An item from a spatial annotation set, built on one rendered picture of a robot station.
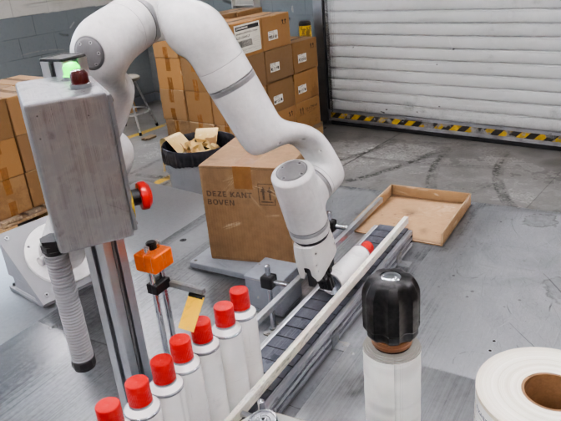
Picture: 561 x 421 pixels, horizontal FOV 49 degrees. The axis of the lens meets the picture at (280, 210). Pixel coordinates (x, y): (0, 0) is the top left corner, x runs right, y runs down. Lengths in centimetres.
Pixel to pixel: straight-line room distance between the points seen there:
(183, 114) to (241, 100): 397
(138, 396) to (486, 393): 48
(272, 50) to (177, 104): 88
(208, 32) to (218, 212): 67
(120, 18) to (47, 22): 593
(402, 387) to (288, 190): 41
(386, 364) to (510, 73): 436
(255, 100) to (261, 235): 58
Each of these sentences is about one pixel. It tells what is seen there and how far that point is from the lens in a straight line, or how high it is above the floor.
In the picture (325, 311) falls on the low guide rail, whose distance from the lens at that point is 128.
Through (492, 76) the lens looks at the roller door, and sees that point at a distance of 519.
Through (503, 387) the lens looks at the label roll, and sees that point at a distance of 94.
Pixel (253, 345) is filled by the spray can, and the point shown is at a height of 98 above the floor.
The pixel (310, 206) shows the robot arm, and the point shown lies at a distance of 116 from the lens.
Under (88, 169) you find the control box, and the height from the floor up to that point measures 139.
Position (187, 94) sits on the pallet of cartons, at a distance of 495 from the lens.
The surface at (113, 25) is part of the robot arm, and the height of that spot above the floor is 151.
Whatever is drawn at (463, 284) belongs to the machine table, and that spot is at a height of 83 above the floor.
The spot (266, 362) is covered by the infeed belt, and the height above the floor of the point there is 88.
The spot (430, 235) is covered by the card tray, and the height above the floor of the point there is 83.
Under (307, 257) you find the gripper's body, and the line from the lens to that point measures 124.
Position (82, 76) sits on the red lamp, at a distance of 79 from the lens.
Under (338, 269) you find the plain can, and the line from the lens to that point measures 140.
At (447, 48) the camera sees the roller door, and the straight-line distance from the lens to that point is 530.
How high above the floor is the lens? 161
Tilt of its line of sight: 23 degrees down
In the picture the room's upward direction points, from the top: 5 degrees counter-clockwise
